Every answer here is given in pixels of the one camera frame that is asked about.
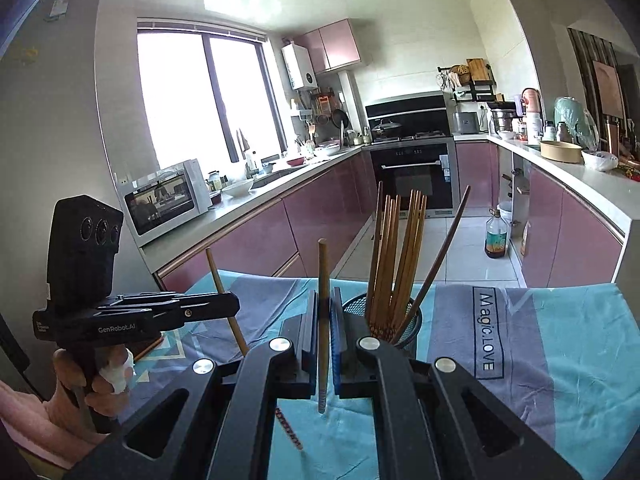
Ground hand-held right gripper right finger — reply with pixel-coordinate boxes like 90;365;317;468
332;287;583;480

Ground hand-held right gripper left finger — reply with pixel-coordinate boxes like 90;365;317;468
62;287;321;480

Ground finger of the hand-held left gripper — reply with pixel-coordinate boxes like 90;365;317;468
95;291;240;333
107;292;181;307

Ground wooden chopstick with patterned end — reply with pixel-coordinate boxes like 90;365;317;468
206;248;249;356
274;406;304;453
317;238;332;416

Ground black mesh utensil holder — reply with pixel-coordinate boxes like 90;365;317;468
342;294;423;361

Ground bunch of wooden chopsticks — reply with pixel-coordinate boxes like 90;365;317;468
364;180;428;346

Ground dark brown thin stick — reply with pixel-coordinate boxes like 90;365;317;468
412;185;472;316

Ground person's left hand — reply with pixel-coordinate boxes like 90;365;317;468
52;346;136;433

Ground brown wooden piece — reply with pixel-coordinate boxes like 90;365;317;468
131;332;165;362

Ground white countertop oven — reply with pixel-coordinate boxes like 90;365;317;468
116;159;213;248

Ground pink base cabinets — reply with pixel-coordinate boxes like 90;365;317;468
455;140;626;288
155;147;376;293

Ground large kitchen window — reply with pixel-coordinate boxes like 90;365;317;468
136;19;296;171

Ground plastic oil bottle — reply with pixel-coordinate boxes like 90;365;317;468
484;207;508;260

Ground black built-in oven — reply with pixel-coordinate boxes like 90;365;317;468
369;141;458;218

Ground blue patterned tablecloth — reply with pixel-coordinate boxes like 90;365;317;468
107;269;633;480

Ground pot with glass lid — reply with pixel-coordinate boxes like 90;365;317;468
371;117;403;138

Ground black range hood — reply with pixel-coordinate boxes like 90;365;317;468
364;92;453;143

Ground steel stockpot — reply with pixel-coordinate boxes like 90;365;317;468
490;108;518;136

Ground round wooden box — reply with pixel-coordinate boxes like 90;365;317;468
539;140;583;163

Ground pink kettle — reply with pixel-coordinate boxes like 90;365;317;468
520;87;543;116

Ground white plastic bag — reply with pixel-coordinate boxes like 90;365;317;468
581;149;620;172

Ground white wall water heater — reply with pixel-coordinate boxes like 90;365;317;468
281;43;318;92

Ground pink wall cabinet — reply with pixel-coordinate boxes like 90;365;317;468
295;18;366;75

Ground black wall rack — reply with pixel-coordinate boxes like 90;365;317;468
437;58;497;103

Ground brown wall picture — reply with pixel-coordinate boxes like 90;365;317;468
592;59;626;118

